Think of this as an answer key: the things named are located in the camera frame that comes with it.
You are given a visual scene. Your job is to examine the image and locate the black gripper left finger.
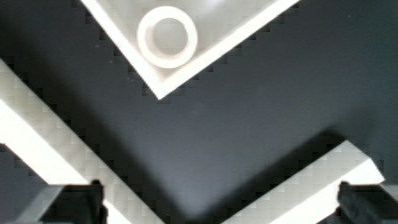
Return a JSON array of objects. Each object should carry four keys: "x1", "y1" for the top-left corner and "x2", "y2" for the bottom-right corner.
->
[{"x1": 17, "y1": 179, "x2": 111, "y2": 224}]

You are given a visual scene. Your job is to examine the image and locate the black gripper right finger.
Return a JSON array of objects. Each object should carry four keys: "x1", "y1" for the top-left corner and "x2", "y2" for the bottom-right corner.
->
[{"x1": 319, "y1": 182, "x2": 398, "y2": 224}]

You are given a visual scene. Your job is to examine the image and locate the white square table top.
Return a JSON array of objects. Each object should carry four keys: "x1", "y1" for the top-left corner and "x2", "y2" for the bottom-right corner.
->
[{"x1": 80, "y1": 0, "x2": 301, "y2": 97}]

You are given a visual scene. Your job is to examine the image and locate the white right fence wall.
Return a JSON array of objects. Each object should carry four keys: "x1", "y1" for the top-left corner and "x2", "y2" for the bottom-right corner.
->
[{"x1": 223, "y1": 141, "x2": 386, "y2": 224}]

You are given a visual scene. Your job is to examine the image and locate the white fence wall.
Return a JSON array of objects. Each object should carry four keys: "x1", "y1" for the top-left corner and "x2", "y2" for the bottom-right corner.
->
[
  {"x1": 0, "y1": 60, "x2": 164, "y2": 224},
  {"x1": 223, "y1": 141, "x2": 386, "y2": 224}
]

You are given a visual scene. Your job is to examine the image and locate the white front fence wall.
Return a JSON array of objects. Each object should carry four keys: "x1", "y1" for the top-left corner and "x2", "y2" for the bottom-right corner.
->
[{"x1": 0, "y1": 60, "x2": 164, "y2": 224}]

